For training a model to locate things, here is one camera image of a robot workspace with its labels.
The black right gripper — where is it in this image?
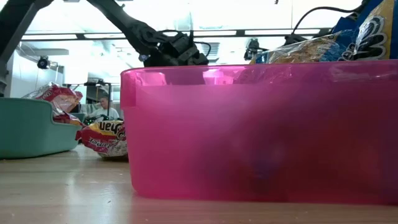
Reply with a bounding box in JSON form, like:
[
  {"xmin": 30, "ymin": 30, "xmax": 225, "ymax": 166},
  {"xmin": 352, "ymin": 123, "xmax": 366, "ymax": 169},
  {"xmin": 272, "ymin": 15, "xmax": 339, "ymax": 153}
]
[{"xmin": 244, "ymin": 37, "xmax": 270, "ymax": 62}]

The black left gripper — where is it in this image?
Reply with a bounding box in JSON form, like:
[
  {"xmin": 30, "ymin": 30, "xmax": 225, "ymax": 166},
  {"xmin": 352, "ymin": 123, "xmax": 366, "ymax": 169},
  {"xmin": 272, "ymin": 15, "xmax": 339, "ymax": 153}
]
[{"xmin": 143, "ymin": 30, "xmax": 210, "ymax": 68}]

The blue Maruchan ramen packet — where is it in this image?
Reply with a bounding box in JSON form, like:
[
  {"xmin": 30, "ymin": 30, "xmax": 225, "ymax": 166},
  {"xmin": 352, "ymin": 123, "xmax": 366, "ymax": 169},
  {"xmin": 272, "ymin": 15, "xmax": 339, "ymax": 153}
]
[
  {"xmin": 331, "ymin": 0, "xmax": 398, "ymax": 60},
  {"xmin": 250, "ymin": 30, "xmax": 355, "ymax": 65}
]

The red Maruchan ramen packet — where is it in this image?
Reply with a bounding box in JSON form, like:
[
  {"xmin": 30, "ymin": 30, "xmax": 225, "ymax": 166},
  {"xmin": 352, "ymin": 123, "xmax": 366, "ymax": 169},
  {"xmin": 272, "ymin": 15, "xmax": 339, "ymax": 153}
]
[
  {"xmin": 75, "ymin": 120, "xmax": 129, "ymax": 159},
  {"xmin": 51, "ymin": 110, "xmax": 85, "ymax": 128},
  {"xmin": 21, "ymin": 82, "xmax": 84, "ymax": 113}
]

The ceiling air vent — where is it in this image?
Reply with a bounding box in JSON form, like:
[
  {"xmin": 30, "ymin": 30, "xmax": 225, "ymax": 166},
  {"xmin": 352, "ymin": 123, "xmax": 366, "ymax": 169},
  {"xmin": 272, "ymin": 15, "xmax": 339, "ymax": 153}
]
[{"xmin": 198, "ymin": 42, "xmax": 220, "ymax": 63}]

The person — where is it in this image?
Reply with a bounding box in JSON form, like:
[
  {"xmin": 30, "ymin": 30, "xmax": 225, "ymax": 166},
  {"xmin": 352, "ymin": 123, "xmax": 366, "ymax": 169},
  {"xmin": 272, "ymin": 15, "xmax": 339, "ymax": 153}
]
[{"xmin": 88, "ymin": 95, "xmax": 121, "ymax": 122}]

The red translucent plastic bin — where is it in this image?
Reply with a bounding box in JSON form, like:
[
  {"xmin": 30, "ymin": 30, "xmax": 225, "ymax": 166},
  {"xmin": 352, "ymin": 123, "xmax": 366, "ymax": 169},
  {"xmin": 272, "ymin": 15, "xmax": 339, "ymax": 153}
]
[{"xmin": 120, "ymin": 59, "xmax": 398, "ymax": 206}]

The distant robot with green lights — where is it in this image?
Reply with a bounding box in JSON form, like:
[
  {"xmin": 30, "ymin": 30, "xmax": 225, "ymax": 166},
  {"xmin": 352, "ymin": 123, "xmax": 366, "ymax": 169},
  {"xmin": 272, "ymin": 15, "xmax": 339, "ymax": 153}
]
[{"xmin": 83, "ymin": 114, "xmax": 124, "ymax": 125}]

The teal plastic bin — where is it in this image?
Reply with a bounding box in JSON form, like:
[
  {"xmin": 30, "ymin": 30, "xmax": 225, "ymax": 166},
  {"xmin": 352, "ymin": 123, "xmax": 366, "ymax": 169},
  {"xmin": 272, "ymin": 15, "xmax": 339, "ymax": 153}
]
[{"xmin": 0, "ymin": 97, "xmax": 86, "ymax": 160}]

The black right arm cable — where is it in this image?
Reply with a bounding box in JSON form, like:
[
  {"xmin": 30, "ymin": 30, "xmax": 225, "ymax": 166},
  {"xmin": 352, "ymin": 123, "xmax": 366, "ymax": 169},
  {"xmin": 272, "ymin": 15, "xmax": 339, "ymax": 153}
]
[{"xmin": 290, "ymin": 5, "xmax": 364, "ymax": 35}]

